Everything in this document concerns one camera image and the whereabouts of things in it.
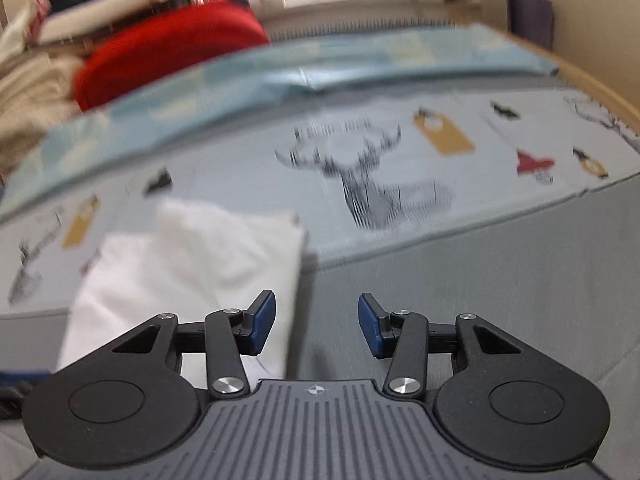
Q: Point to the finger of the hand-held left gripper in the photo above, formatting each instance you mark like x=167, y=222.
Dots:
x=20, y=378

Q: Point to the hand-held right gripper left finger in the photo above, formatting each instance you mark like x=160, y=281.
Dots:
x=262, y=325

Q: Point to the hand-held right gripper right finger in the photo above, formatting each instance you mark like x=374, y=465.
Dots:
x=371, y=327

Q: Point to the white small garment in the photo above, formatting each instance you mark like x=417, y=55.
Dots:
x=200, y=260

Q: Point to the deer print bed sheet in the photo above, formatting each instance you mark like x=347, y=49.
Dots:
x=450, y=200

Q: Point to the light blue folded sheet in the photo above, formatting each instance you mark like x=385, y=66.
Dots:
x=250, y=85

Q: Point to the cream folded blanket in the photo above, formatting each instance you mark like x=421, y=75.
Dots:
x=30, y=100

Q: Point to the red folded blanket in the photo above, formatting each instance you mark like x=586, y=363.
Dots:
x=165, y=45

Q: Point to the white window sill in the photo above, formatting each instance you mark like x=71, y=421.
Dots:
x=350, y=6

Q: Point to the white and pink folded cloth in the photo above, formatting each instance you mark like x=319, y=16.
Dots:
x=20, y=35

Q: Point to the purple bag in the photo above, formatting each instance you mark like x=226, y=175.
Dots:
x=530, y=20

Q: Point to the wooden bed frame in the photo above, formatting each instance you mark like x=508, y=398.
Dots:
x=600, y=90

